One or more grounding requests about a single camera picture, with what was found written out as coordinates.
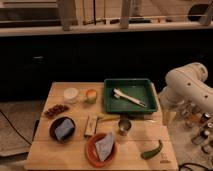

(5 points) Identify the green pepper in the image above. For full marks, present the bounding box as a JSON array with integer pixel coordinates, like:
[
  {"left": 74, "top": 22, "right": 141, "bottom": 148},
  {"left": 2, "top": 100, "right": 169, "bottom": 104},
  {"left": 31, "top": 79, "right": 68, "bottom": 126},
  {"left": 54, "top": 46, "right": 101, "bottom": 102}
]
[{"left": 141, "top": 140, "right": 163, "bottom": 160}]

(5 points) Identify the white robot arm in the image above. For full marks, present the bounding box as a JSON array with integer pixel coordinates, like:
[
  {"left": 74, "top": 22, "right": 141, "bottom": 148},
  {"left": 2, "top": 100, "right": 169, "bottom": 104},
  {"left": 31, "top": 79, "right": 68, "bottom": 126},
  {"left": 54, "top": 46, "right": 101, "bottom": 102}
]
[{"left": 160, "top": 62, "right": 213, "bottom": 115}]

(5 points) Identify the small metal cup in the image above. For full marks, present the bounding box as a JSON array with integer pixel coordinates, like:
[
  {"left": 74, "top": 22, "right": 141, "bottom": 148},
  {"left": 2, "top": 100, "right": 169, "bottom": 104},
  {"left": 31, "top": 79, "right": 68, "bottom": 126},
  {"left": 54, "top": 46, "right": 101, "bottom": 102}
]
[{"left": 118, "top": 119, "right": 132, "bottom": 136}]

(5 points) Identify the white brush in tray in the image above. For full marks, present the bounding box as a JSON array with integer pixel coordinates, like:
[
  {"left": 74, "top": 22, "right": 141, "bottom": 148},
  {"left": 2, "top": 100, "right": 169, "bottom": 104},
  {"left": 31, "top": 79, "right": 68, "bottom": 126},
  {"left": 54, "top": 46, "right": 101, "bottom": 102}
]
[{"left": 113, "top": 88, "right": 147, "bottom": 107}]

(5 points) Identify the green plastic tray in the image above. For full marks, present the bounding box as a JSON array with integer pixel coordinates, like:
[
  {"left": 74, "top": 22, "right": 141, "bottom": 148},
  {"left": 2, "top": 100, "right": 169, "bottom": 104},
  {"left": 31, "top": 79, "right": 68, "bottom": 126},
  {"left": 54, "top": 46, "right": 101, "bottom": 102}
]
[{"left": 104, "top": 78, "right": 158, "bottom": 114}]

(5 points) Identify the brown grape bunch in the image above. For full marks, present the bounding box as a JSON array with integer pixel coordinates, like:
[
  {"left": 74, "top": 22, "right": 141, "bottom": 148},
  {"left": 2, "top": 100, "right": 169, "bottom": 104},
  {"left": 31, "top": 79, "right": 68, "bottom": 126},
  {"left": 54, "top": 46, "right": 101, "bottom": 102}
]
[{"left": 44, "top": 104, "right": 69, "bottom": 118}]

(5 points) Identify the blue cloth in black bowl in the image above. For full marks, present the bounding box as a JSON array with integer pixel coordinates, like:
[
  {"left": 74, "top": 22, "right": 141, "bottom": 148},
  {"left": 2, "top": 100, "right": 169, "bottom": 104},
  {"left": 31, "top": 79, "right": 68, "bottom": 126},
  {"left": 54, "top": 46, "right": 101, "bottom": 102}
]
[{"left": 55, "top": 119, "right": 74, "bottom": 141}]

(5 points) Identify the blue cloth on orange plate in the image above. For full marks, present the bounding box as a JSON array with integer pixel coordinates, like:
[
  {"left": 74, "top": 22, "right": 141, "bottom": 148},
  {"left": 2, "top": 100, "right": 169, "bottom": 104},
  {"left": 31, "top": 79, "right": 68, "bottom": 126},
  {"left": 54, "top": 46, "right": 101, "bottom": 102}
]
[{"left": 95, "top": 133, "right": 114, "bottom": 161}]

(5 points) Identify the black bowl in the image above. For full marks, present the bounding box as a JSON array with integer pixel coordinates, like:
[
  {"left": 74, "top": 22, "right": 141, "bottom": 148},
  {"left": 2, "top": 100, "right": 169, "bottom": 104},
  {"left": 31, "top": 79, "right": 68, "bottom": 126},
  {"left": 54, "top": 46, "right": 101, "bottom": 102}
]
[{"left": 49, "top": 117, "right": 75, "bottom": 142}]

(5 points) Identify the orange plate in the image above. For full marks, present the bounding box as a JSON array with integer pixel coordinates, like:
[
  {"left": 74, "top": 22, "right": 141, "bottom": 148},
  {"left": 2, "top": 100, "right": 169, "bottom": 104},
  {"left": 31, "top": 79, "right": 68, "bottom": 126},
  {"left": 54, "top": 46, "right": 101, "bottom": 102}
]
[{"left": 85, "top": 133, "right": 117, "bottom": 168}]

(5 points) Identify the yellow handled utensil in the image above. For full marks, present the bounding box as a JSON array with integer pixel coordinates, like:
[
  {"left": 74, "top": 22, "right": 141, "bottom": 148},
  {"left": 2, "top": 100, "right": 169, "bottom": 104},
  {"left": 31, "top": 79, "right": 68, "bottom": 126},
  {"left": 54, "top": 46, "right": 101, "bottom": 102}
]
[{"left": 98, "top": 115, "right": 120, "bottom": 122}]

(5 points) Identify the black cable left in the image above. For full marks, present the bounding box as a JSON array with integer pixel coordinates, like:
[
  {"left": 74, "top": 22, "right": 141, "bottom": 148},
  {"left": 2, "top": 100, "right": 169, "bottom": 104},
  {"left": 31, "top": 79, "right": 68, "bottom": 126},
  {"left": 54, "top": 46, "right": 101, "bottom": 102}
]
[{"left": 0, "top": 109, "right": 34, "bottom": 146}]

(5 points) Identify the black cable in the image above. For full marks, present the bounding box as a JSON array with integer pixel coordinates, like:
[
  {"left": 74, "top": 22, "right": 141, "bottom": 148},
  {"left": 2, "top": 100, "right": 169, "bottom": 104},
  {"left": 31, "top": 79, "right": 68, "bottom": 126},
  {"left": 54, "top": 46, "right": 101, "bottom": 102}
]
[
  {"left": 0, "top": 109, "right": 34, "bottom": 146},
  {"left": 178, "top": 162, "right": 212, "bottom": 171}
]

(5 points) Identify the black cable right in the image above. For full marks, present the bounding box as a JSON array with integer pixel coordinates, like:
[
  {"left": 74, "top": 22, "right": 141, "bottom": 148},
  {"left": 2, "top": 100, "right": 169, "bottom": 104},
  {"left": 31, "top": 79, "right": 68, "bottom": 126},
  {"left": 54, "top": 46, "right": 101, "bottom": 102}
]
[{"left": 178, "top": 162, "right": 212, "bottom": 171}]

